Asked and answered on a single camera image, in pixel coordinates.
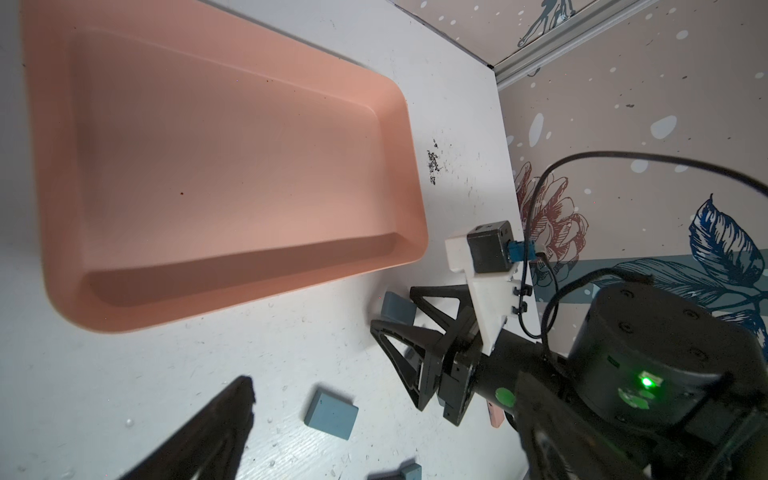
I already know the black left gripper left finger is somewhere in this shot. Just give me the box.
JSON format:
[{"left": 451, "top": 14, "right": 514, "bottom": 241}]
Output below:
[{"left": 123, "top": 376, "right": 255, "bottom": 479}]

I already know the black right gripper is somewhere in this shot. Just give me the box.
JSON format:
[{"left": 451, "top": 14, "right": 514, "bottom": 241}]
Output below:
[{"left": 369, "top": 284, "right": 523, "bottom": 427}]

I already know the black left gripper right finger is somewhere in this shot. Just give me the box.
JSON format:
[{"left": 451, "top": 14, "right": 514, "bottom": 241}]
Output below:
[{"left": 514, "top": 373, "right": 646, "bottom": 479}]

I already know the teal eraser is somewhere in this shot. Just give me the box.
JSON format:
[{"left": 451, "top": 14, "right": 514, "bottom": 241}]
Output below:
[
  {"left": 304, "top": 388, "right": 359, "bottom": 440},
  {"left": 380, "top": 291, "right": 417, "bottom": 326}
]

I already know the pink plastic storage tray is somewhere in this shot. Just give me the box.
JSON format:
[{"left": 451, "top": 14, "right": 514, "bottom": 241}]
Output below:
[{"left": 20, "top": 1, "right": 429, "bottom": 332}]

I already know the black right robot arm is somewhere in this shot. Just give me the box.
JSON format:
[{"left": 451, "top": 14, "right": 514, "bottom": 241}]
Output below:
[{"left": 370, "top": 282, "right": 767, "bottom": 479}]

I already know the pink eraser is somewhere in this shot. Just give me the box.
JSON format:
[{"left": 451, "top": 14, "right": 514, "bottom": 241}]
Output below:
[{"left": 487, "top": 402, "right": 506, "bottom": 429}]

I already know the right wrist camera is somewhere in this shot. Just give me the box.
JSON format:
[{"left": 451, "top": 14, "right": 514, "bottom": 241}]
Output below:
[{"left": 445, "top": 220, "right": 522, "bottom": 355}]

